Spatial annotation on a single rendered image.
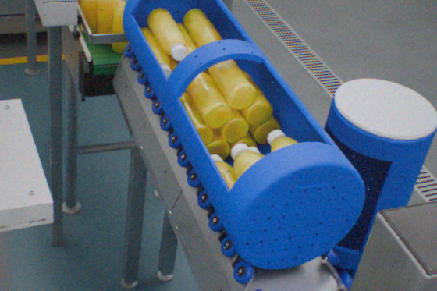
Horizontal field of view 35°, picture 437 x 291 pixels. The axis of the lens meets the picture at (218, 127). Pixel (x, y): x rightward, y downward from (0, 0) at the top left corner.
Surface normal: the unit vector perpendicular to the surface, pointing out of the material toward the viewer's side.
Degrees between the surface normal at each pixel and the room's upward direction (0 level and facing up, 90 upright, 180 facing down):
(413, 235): 0
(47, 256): 0
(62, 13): 90
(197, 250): 70
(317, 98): 0
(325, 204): 90
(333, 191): 90
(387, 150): 90
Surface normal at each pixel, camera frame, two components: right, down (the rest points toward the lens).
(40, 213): 0.37, 0.58
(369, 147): -0.40, 0.49
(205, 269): -0.83, -0.17
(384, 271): -0.93, 0.11
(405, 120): 0.13, -0.81
